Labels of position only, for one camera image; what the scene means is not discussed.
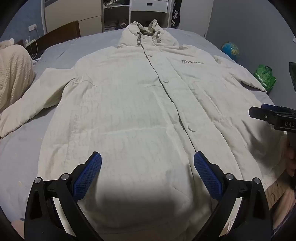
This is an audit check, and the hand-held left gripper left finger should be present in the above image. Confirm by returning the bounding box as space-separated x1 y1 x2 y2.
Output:
24 151 104 241

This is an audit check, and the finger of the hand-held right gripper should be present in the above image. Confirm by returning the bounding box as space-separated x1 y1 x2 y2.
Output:
261 103 288 112
248 106 279 127

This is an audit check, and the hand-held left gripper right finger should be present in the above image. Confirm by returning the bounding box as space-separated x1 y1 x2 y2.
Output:
194 151 271 241

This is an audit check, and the cream hooded puffer coat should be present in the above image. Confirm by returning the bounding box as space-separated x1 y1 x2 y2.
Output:
0 19 288 233

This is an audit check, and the person's right hand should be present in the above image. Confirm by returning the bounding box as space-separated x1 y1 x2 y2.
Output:
286 140 296 178

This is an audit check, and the green shopping bag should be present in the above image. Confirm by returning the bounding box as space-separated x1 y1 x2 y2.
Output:
253 64 277 91

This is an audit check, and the blue globe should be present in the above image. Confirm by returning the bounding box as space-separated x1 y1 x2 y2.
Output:
221 41 240 61

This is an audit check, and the cream knitted blanket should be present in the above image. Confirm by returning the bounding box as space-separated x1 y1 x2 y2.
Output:
0 38 36 112

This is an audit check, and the black racket bag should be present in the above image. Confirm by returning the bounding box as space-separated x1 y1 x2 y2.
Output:
167 0 183 29

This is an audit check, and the dark wooden headboard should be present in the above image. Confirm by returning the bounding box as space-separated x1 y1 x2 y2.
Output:
16 20 81 58

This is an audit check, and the white drawer cabinet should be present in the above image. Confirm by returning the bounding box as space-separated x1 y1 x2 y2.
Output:
130 0 174 29

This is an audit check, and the cream wardrobe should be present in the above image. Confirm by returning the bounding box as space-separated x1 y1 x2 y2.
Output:
41 0 103 37

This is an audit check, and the open shelf unit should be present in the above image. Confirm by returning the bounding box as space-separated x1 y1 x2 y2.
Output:
102 0 132 33

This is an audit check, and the white charger cable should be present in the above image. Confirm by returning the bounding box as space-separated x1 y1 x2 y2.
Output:
24 35 40 62

